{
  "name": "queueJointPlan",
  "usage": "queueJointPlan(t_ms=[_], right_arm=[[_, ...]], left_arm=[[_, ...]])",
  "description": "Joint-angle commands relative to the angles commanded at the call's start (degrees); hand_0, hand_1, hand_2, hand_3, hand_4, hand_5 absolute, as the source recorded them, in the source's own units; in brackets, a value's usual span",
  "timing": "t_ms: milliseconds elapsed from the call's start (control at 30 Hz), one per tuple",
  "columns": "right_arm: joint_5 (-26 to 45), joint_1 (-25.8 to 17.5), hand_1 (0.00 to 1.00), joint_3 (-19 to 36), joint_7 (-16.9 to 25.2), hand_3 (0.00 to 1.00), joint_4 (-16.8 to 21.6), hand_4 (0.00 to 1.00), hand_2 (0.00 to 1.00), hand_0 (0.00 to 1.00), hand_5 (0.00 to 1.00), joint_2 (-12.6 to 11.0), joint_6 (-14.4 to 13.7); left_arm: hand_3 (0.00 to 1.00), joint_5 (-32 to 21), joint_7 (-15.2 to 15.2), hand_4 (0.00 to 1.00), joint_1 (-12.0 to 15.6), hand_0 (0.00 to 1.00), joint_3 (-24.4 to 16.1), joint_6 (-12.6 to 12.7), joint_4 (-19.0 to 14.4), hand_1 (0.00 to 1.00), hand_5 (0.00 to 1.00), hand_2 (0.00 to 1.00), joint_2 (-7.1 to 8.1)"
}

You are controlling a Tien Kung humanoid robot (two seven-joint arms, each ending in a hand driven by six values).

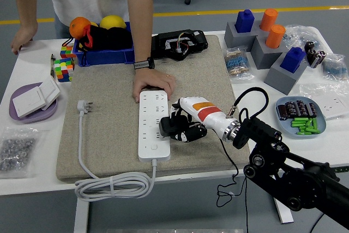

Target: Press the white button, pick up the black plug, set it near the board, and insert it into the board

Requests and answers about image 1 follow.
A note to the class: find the person's right hand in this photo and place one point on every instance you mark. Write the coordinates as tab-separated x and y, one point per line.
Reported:
23	38

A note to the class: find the person's left hand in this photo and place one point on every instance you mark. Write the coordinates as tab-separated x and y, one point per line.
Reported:
152	78

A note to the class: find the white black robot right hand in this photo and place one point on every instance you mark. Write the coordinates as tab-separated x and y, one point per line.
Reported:
204	110

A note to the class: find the white power strip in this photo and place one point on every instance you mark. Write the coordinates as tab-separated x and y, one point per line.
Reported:
152	104

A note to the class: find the black plug adapter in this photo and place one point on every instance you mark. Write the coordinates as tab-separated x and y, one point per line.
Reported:
165	126

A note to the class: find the person's left forearm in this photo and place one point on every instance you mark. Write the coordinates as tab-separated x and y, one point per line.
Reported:
140	25

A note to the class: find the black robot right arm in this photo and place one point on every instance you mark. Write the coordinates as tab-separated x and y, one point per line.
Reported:
261	132

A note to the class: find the black wrist watch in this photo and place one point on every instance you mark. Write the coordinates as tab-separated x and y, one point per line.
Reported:
144	64

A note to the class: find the grey pen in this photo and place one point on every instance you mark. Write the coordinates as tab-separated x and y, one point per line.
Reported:
52	65

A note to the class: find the small colourful puzzle cube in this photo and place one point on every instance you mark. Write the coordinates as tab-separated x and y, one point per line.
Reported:
66	51

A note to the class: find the grey-brown mat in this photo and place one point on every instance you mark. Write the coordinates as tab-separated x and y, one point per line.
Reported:
109	94

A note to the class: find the blue plastic bin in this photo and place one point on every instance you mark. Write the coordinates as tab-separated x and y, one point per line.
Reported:
109	54

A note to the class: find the large colourful puzzle cube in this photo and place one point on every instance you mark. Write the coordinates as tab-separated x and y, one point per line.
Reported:
64	69

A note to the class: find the black pouch with red trim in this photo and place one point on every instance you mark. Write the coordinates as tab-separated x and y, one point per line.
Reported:
114	39

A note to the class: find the orange fruit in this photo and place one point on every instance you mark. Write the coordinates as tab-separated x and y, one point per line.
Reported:
77	27

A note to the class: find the yellow lemon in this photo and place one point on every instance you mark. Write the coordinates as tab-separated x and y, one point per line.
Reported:
113	22

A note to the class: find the small yellow fruit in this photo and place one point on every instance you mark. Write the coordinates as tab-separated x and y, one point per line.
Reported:
94	24

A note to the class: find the grey block holder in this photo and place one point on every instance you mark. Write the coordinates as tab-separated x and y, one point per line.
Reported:
278	80
231	38
261	58
257	27

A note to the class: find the black capacitor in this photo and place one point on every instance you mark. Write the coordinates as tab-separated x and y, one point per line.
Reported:
301	107
282	111
312	109
291	108

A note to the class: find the purple tray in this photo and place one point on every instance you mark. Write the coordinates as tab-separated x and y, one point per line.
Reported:
35	117

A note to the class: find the light blue plate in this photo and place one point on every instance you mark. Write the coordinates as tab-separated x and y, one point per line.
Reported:
286	128

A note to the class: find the green battery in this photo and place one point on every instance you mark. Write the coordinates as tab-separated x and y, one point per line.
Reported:
304	129
315	124
298	120
297	124

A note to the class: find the blue square peg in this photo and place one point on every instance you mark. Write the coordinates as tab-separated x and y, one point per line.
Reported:
244	21
291	59

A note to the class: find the orange cylinder peg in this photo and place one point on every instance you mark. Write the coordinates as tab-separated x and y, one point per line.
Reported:
268	20
275	36

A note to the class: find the clear bag of metal nuts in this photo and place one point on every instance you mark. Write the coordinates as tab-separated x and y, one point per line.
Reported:
16	151

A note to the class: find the clear bag of small parts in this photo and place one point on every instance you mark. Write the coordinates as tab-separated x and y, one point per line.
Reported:
300	33

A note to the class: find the bag of black batteries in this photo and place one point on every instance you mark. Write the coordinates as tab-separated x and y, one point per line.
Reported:
315	54

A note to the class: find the white socket in clear bag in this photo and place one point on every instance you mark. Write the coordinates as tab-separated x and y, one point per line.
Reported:
335	106

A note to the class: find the white table leg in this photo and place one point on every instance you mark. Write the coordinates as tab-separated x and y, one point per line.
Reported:
81	216
285	215

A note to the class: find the clear bag of blue resistors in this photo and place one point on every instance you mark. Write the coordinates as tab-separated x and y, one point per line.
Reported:
335	68

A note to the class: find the black desk control panel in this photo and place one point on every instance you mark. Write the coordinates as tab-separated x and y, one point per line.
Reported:
343	168

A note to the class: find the white wall switch panel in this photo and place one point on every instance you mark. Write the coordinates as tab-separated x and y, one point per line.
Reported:
50	91
28	102

